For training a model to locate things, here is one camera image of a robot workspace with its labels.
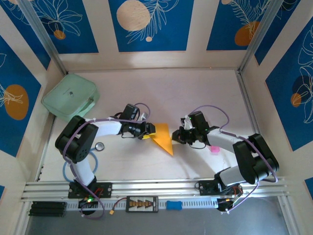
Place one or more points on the orange square paper sheet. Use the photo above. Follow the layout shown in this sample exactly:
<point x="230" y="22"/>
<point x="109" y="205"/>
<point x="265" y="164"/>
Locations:
<point x="162" y="137"/>

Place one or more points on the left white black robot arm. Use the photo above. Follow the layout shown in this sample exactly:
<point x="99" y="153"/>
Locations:
<point x="78" y="142"/>

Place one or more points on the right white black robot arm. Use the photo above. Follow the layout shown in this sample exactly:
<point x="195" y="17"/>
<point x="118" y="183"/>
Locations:
<point x="254" y="156"/>

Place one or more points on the grey metal base sheet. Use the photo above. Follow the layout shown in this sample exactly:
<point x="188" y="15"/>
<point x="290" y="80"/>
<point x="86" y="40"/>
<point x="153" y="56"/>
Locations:
<point x="171" y="225"/>

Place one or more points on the pink clear plastic box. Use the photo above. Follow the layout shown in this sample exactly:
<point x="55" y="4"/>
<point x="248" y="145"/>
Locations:
<point x="215" y="149"/>

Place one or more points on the blue tube stethoscope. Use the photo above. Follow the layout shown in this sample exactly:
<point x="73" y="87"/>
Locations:
<point x="100" y="147"/>

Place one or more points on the blue foam block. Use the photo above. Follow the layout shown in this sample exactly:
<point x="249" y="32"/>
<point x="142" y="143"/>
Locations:
<point x="174" y="205"/>

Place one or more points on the black power distribution board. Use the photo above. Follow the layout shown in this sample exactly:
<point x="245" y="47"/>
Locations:
<point x="141" y="204"/>

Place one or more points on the mint green zip case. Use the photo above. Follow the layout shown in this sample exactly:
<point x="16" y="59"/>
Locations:
<point x="69" y="96"/>

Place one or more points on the round black circuit board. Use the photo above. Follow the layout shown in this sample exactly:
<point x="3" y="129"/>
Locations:
<point x="226" y="205"/>

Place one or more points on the small black circuit board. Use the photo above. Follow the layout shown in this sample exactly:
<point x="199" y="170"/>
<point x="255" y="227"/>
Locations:
<point x="88" y="202"/>

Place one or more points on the blue poster beige circle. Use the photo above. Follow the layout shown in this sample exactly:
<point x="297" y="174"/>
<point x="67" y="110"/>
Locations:
<point x="156" y="36"/>

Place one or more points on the blue poster dark circle leaves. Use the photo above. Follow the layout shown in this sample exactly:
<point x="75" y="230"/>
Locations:
<point x="288" y="98"/>

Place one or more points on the blue poster white flower outline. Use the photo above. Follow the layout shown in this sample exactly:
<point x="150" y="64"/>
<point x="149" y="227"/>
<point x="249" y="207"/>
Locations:
<point x="73" y="36"/>

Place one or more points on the blue poster orange circle fern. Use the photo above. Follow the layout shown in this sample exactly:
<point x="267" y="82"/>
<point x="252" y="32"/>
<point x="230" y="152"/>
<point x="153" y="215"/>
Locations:
<point x="225" y="24"/>

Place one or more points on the black ribbed block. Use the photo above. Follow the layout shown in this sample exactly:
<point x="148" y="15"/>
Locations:
<point x="47" y="209"/>

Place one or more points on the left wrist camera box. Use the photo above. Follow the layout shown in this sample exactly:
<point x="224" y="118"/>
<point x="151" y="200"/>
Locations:
<point x="144" y="115"/>

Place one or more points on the long aluminium mounting rail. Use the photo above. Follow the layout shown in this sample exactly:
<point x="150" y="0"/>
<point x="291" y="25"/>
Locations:
<point x="159" y="186"/>

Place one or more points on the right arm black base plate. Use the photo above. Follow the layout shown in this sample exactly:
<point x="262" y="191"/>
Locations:
<point x="205" y="187"/>

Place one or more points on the aluminium table side rail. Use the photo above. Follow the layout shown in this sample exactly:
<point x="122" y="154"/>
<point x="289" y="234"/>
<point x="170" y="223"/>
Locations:
<point x="245" y="98"/>

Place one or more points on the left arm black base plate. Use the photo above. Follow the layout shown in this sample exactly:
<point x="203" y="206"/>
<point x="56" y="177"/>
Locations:
<point x="105" y="189"/>

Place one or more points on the aluminium frame post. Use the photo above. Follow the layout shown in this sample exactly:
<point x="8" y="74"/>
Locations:
<point x="259" y="34"/>
<point x="41" y="34"/>

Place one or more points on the blue floral wall poster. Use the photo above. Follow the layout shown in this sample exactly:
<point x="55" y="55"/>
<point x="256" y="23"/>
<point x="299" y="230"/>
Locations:
<point x="22" y="36"/>
<point x="278" y="31"/>

